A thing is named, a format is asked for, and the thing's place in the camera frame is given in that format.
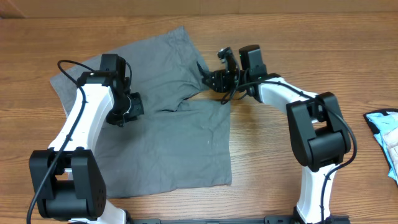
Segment grey shorts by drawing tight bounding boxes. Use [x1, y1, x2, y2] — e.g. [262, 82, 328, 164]
[49, 26, 233, 199]

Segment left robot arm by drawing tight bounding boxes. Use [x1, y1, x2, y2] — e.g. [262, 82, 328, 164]
[26, 54, 144, 223]

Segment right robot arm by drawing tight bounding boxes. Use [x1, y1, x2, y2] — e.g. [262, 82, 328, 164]
[198, 45, 351, 223]

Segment blue patterned cloth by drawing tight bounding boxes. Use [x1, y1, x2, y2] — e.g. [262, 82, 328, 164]
[363, 108, 397, 184]

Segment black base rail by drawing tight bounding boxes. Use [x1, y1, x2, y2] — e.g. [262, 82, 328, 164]
[127, 215, 351, 224]

